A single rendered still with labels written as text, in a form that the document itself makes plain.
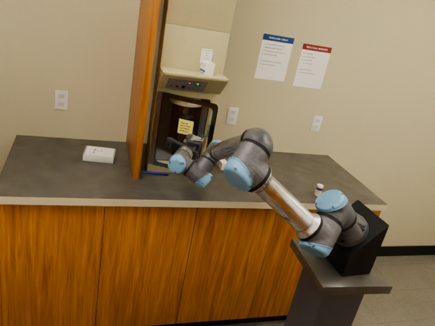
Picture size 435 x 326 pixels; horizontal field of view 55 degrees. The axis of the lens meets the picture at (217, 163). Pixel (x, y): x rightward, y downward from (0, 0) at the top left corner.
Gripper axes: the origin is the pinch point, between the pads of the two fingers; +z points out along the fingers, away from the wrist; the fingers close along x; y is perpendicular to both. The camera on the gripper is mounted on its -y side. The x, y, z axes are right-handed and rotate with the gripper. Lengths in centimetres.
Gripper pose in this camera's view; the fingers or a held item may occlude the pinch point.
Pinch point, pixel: (191, 138)
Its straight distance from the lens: 205.8
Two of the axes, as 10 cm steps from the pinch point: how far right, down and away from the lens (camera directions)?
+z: 1.8, -3.6, 9.1
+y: 9.7, 2.3, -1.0
